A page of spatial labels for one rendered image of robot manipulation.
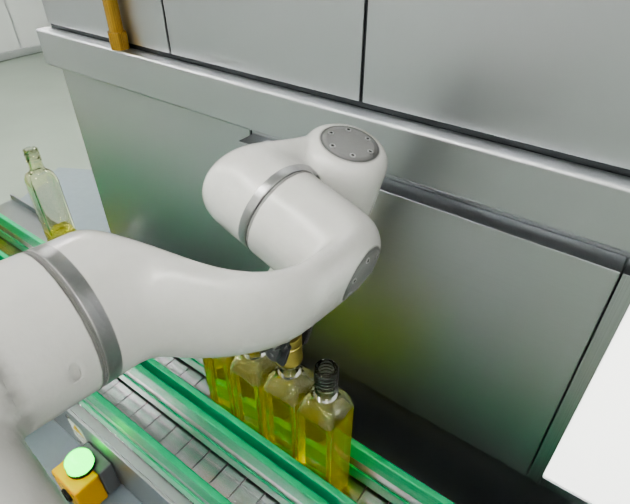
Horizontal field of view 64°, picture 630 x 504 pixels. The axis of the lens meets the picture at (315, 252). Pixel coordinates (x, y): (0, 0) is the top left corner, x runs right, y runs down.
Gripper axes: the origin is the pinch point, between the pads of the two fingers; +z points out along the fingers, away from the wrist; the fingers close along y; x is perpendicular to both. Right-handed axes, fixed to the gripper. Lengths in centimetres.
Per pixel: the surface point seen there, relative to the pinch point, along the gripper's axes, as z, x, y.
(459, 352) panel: -3.0, 17.3, -11.7
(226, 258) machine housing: 15.6, -23.0, -15.3
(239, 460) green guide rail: 24.6, 1.1, 6.0
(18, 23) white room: 231, -537, -254
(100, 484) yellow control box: 40.9, -16.3, 18.2
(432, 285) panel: -9.7, 10.4, -11.7
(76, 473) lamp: 37.5, -19.2, 20.1
